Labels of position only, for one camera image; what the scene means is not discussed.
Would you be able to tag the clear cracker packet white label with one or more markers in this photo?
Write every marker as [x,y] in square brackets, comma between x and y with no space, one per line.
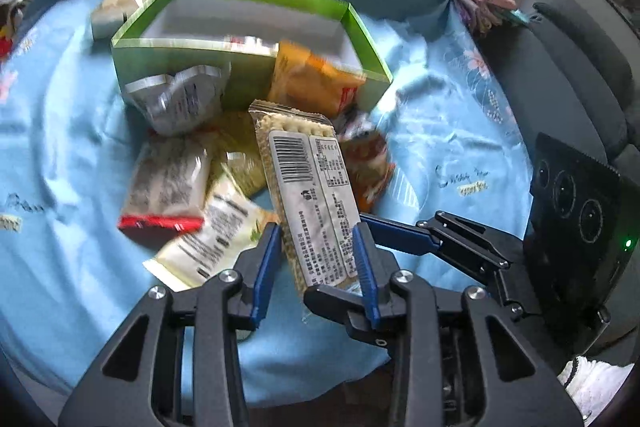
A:
[310,187]

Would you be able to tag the light blue printed bedsheet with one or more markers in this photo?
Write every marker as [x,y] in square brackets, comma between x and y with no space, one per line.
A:
[75,132]

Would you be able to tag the orange brown patterned snack packet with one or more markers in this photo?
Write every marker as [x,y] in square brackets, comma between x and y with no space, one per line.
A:
[367,162]

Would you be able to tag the small red object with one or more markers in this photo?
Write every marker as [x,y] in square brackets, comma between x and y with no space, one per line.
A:
[5,42]

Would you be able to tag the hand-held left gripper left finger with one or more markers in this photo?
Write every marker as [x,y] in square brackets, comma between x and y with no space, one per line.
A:
[265,267]

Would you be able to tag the white snack packet red edge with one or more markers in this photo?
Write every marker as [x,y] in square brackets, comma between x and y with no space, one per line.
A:
[165,182]

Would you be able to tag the yellow snack packet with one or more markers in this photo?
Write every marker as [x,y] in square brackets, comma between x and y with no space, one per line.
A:
[240,147]

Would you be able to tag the green cardboard box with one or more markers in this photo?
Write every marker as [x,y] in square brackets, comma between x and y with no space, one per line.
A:
[250,77]

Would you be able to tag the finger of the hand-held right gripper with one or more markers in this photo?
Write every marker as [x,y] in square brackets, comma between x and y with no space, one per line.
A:
[400,234]

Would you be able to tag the white green snack packet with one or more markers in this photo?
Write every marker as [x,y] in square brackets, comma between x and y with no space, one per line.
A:
[210,232]

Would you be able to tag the silver foil snack packet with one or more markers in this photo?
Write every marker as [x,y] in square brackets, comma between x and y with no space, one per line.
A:
[185,102]

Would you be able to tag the grey sofa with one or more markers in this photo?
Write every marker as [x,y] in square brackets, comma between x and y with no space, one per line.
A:
[565,72]

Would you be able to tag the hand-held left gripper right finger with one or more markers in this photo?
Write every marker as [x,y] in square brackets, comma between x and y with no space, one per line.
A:
[365,272]

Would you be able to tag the person's right forearm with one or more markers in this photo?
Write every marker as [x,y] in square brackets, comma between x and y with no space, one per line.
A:
[595,382]

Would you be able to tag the cream white snack packet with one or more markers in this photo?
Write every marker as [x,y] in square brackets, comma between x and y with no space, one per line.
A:
[120,2]

